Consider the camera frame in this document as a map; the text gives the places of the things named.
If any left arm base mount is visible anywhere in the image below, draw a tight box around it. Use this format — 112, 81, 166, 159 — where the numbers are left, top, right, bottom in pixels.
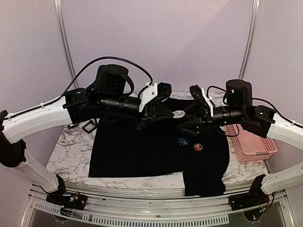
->
45, 175, 88, 210

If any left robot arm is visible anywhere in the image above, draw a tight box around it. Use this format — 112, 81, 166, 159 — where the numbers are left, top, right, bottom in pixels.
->
0, 64, 173, 205

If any left aluminium frame post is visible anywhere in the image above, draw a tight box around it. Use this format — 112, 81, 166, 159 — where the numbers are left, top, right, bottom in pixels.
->
53, 0, 79, 88

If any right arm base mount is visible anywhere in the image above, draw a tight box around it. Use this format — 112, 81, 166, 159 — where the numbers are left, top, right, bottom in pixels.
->
228, 174, 274, 212

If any aluminium frame post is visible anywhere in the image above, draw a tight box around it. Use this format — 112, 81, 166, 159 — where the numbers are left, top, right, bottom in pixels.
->
53, 0, 79, 88
238, 0, 260, 80

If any yellow brooch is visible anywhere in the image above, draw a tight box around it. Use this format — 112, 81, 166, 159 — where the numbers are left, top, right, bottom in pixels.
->
172, 110, 186, 119

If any right aluminium frame post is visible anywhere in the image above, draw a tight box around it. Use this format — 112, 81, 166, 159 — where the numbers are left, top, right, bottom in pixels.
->
238, 0, 260, 80

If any aluminium front rail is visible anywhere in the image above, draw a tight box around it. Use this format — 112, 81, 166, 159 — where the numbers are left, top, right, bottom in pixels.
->
21, 182, 294, 227

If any round orange white brooch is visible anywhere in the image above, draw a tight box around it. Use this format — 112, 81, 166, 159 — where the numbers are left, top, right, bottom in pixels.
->
194, 143, 203, 151

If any black open brooch case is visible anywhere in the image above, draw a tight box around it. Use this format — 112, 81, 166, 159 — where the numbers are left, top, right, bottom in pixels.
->
82, 119, 98, 134

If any pink perforated plastic basket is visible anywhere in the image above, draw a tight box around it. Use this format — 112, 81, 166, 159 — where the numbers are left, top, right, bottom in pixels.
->
226, 124, 278, 162

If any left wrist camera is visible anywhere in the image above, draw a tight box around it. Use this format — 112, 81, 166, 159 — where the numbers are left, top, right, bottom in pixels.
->
138, 82, 172, 113

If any black t-shirt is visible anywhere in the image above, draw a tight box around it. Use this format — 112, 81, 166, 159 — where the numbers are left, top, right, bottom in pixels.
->
89, 114, 230, 197

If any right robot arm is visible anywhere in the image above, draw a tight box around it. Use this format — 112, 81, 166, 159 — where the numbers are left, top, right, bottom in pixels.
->
177, 79, 303, 149

